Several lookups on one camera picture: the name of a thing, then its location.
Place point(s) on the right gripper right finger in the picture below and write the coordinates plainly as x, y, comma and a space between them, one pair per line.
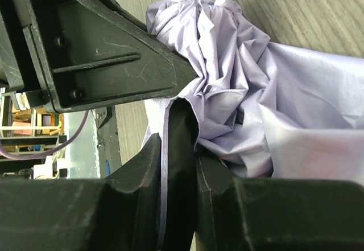
275, 214

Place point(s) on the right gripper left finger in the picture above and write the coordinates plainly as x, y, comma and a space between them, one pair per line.
119, 212

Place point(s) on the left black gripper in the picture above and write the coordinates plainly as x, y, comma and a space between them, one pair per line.
27, 50

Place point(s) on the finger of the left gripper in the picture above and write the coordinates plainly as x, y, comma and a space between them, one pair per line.
90, 54

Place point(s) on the lavender folding umbrella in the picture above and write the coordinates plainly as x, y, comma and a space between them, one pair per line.
266, 110

